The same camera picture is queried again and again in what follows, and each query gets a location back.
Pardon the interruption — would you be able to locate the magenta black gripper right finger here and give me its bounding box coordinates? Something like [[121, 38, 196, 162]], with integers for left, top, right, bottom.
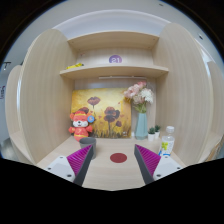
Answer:
[[134, 145, 161, 184]]

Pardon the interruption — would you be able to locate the light wooden shelf unit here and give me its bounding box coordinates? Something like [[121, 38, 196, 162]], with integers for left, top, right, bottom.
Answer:
[[4, 22, 224, 174]]

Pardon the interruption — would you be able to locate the yellow poppy flower painting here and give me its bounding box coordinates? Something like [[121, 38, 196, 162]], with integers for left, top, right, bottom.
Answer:
[[71, 88, 132, 138]]

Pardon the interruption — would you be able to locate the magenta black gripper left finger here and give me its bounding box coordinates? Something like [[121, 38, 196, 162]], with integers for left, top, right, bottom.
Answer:
[[67, 145, 93, 186]]

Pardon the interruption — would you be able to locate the yellow toy on shelf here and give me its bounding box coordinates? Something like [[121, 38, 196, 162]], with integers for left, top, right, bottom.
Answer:
[[65, 63, 84, 70]]

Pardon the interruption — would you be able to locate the purple round number sticker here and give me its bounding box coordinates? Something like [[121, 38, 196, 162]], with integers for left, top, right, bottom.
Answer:
[[109, 55, 122, 63]]

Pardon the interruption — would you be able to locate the grey plastic cup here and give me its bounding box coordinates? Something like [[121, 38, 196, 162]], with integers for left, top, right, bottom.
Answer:
[[79, 137, 96, 159]]

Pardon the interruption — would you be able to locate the small succulent white pot right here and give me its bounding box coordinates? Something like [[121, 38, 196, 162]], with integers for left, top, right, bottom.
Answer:
[[155, 125, 161, 139]]

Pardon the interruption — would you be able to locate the pink white flower bouquet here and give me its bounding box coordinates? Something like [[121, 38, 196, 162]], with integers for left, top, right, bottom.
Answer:
[[124, 81, 153, 113]]

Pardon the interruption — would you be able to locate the small succulent white pot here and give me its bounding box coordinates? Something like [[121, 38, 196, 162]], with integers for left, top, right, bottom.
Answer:
[[155, 125, 161, 139], [148, 127, 155, 141]]

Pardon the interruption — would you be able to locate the small succulent white pot left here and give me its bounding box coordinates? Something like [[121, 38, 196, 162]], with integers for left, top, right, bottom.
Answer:
[[148, 127, 155, 141]]

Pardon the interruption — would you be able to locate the red round coaster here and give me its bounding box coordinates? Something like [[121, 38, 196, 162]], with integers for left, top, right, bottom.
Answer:
[[110, 153, 127, 163]]

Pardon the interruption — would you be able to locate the red plush tiger toy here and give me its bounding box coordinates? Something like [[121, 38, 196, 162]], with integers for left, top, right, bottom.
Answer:
[[69, 111, 95, 141]]

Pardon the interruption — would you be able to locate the light blue tall vase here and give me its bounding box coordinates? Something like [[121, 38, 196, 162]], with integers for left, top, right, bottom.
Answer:
[[135, 113, 148, 140]]

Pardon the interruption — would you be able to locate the clear plastic water bottle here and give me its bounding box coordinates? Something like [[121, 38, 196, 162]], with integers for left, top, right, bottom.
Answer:
[[159, 126, 175, 156]]

